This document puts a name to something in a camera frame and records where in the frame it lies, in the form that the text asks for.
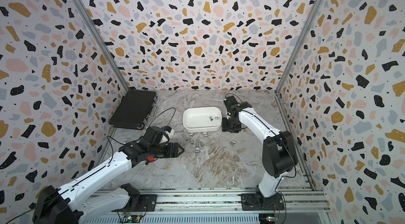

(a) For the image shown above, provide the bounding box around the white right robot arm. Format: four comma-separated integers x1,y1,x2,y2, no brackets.
222,96,298,208

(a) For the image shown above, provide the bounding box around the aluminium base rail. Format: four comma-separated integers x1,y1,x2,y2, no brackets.
78,187,331,224

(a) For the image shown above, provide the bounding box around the black tool case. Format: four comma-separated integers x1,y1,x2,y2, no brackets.
109,90,158,130

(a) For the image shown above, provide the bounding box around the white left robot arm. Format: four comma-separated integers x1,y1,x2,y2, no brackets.
32,126,185,224

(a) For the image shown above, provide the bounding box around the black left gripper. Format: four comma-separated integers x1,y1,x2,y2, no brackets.
149,142,186,158

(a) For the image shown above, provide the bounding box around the white plastic storage box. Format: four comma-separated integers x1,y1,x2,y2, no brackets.
182,107,222,133

